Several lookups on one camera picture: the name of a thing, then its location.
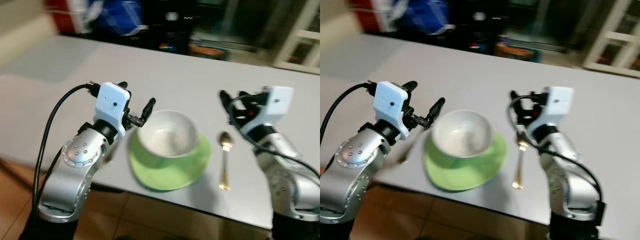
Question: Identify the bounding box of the white ceramic bowl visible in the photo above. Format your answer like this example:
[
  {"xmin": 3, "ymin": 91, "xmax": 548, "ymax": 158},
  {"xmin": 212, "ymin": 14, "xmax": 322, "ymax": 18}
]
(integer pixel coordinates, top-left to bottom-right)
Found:
[
  {"xmin": 137, "ymin": 109, "xmax": 201, "ymax": 159},
  {"xmin": 430, "ymin": 109, "xmax": 496, "ymax": 160}
]

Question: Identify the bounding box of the gold metal fork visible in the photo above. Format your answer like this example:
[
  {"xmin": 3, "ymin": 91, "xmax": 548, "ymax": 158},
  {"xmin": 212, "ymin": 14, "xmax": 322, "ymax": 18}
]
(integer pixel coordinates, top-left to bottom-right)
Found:
[{"xmin": 397, "ymin": 131, "xmax": 423, "ymax": 165}]

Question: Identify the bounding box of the gold metal spoon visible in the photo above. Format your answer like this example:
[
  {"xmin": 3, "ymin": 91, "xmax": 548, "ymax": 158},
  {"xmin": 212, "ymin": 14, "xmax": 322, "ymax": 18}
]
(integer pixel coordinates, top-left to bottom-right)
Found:
[
  {"xmin": 512, "ymin": 136, "xmax": 530, "ymax": 191},
  {"xmin": 218, "ymin": 131, "xmax": 235, "ymax": 192}
]

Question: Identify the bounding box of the orange low box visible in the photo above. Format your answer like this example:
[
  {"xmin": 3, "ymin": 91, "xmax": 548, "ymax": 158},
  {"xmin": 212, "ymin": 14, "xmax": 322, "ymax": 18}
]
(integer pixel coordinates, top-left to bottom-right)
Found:
[
  {"xmin": 494, "ymin": 42, "xmax": 542, "ymax": 64},
  {"xmin": 189, "ymin": 43, "xmax": 227, "ymax": 61}
]

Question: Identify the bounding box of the green round plate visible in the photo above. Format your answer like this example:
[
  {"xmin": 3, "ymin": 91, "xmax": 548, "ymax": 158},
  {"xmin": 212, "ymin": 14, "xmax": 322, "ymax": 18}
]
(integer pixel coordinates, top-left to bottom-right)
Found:
[
  {"xmin": 422, "ymin": 130, "xmax": 509, "ymax": 193},
  {"xmin": 127, "ymin": 130, "xmax": 213, "ymax": 192}
]

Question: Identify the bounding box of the blue fabric bag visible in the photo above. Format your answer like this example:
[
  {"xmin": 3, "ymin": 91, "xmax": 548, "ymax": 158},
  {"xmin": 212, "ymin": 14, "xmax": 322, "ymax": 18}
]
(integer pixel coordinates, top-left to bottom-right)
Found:
[
  {"xmin": 85, "ymin": 0, "xmax": 147, "ymax": 37},
  {"xmin": 400, "ymin": 0, "xmax": 457, "ymax": 37}
]

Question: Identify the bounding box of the white glass-door cabinet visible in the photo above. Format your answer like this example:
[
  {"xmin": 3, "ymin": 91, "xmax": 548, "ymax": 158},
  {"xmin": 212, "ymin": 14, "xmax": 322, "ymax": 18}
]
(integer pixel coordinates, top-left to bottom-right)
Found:
[
  {"xmin": 272, "ymin": 0, "xmax": 321, "ymax": 76},
  {"xmin": 582, "ymin": 0, "xmax": 640, "ymax": 79}
]

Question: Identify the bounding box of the black appliance with lights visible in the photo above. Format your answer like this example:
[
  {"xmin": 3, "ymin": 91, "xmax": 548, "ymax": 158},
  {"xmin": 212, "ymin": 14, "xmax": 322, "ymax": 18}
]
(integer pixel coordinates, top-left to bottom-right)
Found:
[
  {"xmin": 450, "ymin": 0, "xmax": 502, "ymax": 54},
  {"xmin": 144, "ymin": 0, "xmax": 197, "ymax": 54}
]

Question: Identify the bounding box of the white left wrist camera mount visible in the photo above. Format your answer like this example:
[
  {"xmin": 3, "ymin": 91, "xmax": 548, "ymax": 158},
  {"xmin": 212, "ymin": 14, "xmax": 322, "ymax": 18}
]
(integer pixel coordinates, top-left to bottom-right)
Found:
[
  {"xmin": 372, "ymin": 81, "xmax": 412, "ymax": 141},
  {"xmin": 94, "ymin": 82, "xmax": 132, "ymax": 139}
]

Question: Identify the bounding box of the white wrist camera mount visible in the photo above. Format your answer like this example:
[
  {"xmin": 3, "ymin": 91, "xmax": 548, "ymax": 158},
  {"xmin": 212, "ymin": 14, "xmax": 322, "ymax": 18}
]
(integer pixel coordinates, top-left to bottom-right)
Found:
[
  {"xmin": 254, "ymin": 85, "xmax": 295, "ymax": 127},
  {"xmin": 372, "ymin": 81, "xmax": 412, "ymax": 141},
  {"xmin": 537, "ymin": 85, "xmax": 575, "ymax": 133},
  {"xmin": 94, "ymin": 82, "xmax": 132, "ymax": 139}
]

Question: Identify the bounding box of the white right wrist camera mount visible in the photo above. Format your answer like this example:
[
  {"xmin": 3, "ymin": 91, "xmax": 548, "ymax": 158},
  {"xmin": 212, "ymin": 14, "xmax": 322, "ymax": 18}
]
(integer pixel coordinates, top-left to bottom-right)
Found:
[
  {"xmin": 537, "ymin": 85, "xmax": 575, "ymax": 133},
  {"xmin": 254, "ymin": 85, "xmax": 295, "ymax": 127}
]

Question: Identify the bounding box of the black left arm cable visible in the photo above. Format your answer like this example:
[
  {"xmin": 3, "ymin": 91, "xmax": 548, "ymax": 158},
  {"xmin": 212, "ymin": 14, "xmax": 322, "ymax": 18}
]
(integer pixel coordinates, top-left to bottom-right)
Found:
[
  {"xmin": 31, "ymin": 83, "xmax": 99, "ymax": 211},
  {"xmin": 320, "ymin": 82, "xmax": 377, "ymax": 151}
]

